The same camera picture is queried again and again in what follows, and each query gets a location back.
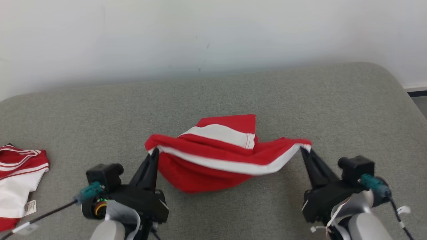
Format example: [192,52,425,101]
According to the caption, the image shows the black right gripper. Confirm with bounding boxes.
[300,147,366,224]

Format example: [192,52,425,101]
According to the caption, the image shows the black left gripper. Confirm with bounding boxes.
[108,150,169,224]

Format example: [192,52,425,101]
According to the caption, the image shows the red shorts with white stripe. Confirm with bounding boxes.
[144,114,312,194]

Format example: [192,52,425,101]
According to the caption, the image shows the red Bulls 23 jersey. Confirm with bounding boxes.
[0,144,50,232]

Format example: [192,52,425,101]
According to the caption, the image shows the grey fabric sofa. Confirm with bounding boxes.
[0,62,427,240]

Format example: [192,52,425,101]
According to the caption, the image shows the black left arm cable teal plug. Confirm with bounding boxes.
[0,181,104,240]

